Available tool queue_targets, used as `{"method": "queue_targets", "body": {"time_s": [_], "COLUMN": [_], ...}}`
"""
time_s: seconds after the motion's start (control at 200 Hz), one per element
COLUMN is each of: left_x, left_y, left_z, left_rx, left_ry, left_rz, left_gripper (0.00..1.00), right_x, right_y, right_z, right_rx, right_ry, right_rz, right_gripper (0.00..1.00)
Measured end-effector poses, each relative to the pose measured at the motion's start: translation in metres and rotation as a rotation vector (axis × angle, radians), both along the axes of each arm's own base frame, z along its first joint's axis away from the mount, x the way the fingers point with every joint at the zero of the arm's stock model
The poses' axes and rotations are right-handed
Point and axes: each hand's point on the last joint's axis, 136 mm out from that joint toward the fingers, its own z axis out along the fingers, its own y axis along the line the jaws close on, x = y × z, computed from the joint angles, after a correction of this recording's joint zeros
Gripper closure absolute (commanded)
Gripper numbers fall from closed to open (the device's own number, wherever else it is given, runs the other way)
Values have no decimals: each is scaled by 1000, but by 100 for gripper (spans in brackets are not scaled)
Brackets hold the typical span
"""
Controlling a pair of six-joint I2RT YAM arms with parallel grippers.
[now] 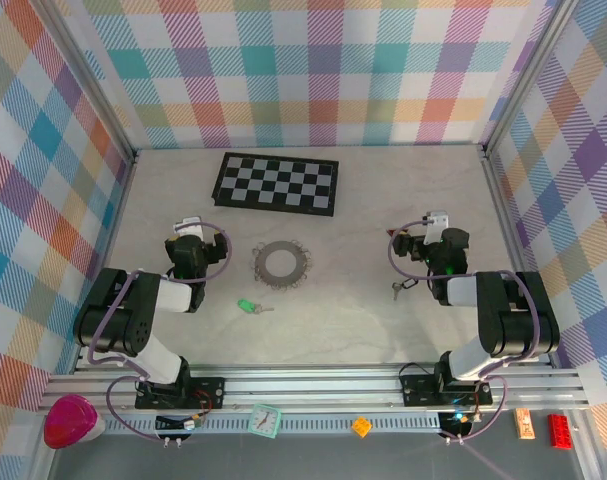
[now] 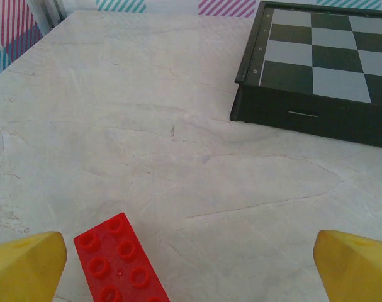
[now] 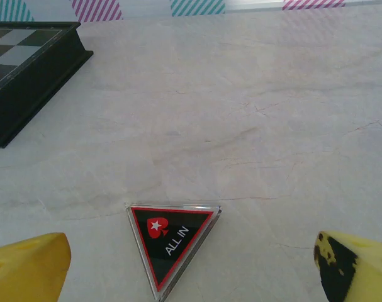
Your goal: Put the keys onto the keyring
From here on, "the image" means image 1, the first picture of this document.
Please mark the metal disc with key rings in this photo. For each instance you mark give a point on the metal disc with key rings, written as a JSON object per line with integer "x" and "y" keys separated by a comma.
{"x": 265, "y": 265}

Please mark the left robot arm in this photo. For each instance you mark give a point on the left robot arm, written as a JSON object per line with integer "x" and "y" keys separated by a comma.
{"x": 168, "y": 295}

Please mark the black grey checkerboard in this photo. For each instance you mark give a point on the black grey checkerboard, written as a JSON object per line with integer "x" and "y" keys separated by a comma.
{"x": 275, "y": 184}

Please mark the black connector board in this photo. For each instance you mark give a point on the black connector board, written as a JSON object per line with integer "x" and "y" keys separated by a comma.
{"x": 173, "y": 423}
{"x": 458, "y": 425}

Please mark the teal toy clock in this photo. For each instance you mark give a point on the teal toy clock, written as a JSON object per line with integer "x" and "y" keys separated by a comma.
{"x": 264, "y": 421}

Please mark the wooden printed block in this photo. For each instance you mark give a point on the wooden printed block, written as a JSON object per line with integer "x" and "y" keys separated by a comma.
{"x": 524, "y": 424}

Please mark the orange toy brick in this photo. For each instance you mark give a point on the orange toy brick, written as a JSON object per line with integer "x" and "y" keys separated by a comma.
{"x": 362, "y": 426}

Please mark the pink dome button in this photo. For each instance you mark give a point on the pink dome button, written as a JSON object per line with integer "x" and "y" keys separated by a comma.
{"x": 70, "y": 420}

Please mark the red toy brick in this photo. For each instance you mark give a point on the red toy brick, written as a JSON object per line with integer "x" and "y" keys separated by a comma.
{"x": 561, "y": 431}

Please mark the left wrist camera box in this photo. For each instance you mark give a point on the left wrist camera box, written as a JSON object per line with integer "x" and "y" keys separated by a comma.
{"x": 189, "y": 225}

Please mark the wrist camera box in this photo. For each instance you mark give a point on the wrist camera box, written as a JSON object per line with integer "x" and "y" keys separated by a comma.
{"x": 189, "y": 225}
{"x": 437, "y": 222}

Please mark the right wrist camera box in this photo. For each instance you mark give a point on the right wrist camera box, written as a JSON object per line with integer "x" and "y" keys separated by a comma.
{"x": 437, "y": 222}

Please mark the aluminium side rail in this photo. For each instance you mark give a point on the aluminium side rail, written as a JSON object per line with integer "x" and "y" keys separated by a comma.
{"x": 503, "y": 210}
{"x": 123, "y": 200}

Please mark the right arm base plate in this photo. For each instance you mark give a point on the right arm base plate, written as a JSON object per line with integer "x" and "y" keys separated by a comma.
{"x": 418, "y": 390}

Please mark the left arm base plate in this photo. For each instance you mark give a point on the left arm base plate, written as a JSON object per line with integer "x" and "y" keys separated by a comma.
{"x": 208, "y": 392}

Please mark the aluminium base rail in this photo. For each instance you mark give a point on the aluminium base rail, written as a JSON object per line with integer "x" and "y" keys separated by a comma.
{"x": 308, "y": 387}

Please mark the aluminium frame post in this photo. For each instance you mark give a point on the aluminium frame post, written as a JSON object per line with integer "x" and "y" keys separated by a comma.
{"x": 93, "y": 85}
{"x": 528, "y": 75}

